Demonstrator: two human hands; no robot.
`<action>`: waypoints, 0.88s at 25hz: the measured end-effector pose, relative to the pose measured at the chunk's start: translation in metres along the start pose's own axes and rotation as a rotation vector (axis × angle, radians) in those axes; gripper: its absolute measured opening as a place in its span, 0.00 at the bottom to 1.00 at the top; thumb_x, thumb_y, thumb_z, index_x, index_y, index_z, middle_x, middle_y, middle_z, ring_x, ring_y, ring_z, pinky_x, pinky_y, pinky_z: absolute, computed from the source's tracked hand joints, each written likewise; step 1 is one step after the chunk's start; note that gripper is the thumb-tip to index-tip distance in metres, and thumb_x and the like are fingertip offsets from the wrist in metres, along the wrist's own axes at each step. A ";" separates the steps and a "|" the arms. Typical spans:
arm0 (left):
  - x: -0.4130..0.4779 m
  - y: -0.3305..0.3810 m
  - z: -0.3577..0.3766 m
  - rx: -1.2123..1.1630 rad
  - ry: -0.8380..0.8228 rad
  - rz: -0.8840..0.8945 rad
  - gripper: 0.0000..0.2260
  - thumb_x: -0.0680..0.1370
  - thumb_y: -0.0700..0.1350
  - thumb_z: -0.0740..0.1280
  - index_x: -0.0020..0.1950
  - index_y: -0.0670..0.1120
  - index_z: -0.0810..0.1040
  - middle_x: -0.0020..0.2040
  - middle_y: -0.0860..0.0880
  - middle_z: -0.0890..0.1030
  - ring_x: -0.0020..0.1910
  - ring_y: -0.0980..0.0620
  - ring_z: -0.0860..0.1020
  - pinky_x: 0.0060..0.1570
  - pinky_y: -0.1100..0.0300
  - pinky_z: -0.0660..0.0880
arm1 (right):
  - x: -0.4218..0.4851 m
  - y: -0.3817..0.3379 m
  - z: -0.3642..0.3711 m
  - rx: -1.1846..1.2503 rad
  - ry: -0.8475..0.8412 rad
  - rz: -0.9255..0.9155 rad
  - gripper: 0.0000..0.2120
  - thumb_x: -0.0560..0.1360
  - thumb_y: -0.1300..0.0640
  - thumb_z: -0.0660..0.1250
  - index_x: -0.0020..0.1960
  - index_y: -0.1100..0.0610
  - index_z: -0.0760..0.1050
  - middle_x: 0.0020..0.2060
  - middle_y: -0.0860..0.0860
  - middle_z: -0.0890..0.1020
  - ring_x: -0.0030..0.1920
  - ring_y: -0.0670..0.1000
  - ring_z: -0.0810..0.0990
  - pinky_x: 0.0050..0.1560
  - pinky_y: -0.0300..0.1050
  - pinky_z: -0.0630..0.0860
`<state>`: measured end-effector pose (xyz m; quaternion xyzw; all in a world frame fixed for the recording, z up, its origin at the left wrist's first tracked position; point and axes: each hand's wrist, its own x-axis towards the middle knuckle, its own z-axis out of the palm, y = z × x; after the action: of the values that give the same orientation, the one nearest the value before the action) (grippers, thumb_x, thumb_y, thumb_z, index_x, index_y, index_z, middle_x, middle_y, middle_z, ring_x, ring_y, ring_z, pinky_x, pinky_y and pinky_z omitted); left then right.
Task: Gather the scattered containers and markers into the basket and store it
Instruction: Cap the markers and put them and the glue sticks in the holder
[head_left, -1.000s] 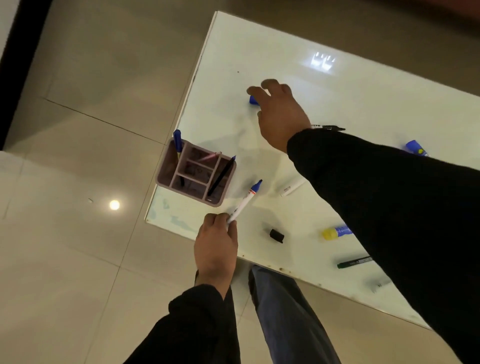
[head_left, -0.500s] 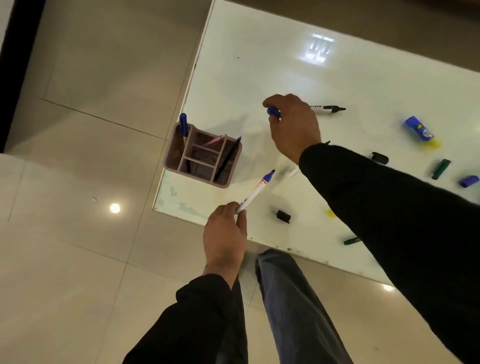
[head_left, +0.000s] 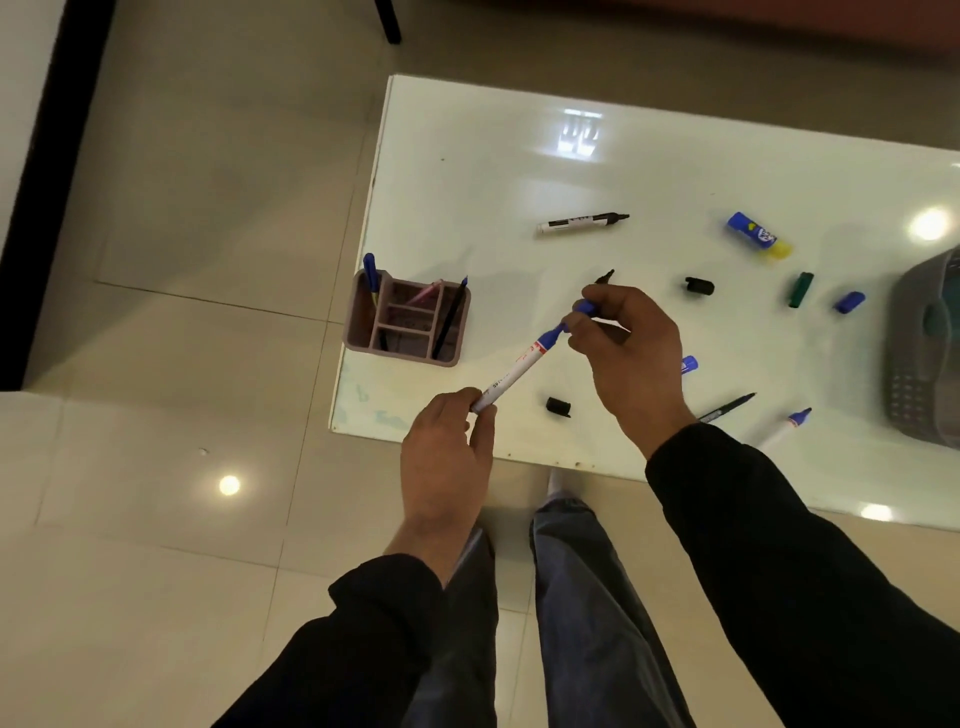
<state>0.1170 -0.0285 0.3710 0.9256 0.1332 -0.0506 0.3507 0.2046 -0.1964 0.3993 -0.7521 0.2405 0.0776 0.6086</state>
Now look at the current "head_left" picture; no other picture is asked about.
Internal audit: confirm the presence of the person's left hand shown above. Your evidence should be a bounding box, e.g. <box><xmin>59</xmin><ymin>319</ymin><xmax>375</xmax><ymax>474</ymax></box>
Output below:
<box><xmin>399</xmin><ymin>387</ymin><xmax>498</xmax><ymax>535</ymax></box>

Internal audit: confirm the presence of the person's right hand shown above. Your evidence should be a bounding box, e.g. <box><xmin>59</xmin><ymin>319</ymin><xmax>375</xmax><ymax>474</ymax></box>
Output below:
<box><xmin>563</xmin><ymin>283</ymin><xmax>699</xmax><ymax>460</ymax></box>

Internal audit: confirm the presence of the white marker with blue tip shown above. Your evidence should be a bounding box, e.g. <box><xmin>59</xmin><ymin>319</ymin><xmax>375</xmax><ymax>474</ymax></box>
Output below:
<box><xmin>756</xmin><ymin>406</ymin><xmax>814</xmax><ymax>452</ymax></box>
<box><xmin>470</xmin><ymin>322</ymin><xmax>566</xmax><ymax>415</ymax></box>

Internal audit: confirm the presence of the person's right forearm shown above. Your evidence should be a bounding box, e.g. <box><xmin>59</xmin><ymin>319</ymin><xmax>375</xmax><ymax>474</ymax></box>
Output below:
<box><xmin>643</xmin><ymin>421</ymin><xmax>960</xmax><ymax>728</ymax></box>

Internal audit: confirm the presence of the person's left forearm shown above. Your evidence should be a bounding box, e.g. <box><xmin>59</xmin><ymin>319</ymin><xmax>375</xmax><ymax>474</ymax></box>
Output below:
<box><xmin>212</xmin><ymin>517</ymin><xmax>483</xmax><ymax>728</ymax></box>

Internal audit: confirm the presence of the white marker with black tip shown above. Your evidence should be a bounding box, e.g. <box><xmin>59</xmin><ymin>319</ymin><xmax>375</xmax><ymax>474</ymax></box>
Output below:
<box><xmin>535</xmin><ymin>212</ymin><xmax>631</xmax><ymax>237</ymax></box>

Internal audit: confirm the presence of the pink desk organizer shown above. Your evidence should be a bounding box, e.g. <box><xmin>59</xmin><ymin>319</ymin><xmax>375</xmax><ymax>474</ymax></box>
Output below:
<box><xmin>342</xmin><ymin>269</ymin><xmax>473</xmax><ymax>369</ymax></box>

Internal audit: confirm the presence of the black pen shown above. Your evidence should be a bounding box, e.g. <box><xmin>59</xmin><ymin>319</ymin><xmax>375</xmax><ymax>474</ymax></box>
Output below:
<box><xmin>696</xmin><ymin>391</ymin><xmax>758</xmax><ymax>426</ymax></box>
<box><xmin>430</xmin><ymin>275</ymin><xmax>470</xmax><ymax>362</ymax></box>

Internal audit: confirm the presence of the blue glue stick yellow cap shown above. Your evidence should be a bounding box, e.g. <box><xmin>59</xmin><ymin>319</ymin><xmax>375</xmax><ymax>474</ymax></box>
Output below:
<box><xmin>725</xmin><ymin>211</ymin><xmax>795</xmax><ymax>261</ymax></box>

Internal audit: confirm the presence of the person's left leg in jeans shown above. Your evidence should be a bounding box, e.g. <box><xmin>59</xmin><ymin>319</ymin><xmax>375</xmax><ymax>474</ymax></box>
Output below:
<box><xmin>401</xmin><ymin>523</ymin><xmax>501</xmax><ymax>728</ymax></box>

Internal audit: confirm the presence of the person's leg in jeans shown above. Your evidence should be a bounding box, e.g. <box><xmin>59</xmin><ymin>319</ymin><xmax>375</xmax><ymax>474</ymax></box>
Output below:
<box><xmin>401</xmin><ymin>523</ymin><xmax>501</xmax><ymax>728</ymax></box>
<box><xmin>529</xmin><ymin>498</ymin><xmax>697</xmax><ymax>728</ymax></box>

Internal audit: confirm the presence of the person's right leg in jeans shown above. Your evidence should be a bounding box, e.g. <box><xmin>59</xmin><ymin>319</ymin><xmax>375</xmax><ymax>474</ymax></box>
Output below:
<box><xmin>529</xmin><ymin>498</ymin><xmax>697</xmax><ymax>728</ymax></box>

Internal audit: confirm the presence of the grey plastic basket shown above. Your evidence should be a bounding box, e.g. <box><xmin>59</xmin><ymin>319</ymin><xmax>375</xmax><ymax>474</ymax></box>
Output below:
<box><xmin>882</xmin><ymin>245</ymin><xmax>960</xmax><ymax>452</ymax></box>

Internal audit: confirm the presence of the reddish brown furniture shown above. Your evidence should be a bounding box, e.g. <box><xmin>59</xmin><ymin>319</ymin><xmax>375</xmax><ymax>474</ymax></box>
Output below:
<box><xmin>600</xmin><ymin>0</ymin><xmax>960</xmax><ymax>57</ymax></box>

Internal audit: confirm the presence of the black door frame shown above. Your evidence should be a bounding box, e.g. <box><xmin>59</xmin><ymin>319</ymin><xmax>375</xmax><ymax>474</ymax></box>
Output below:
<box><xmin>0</xmin><ymin>0</ymin><xmax>119</xmax><ymax>393</ymax></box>

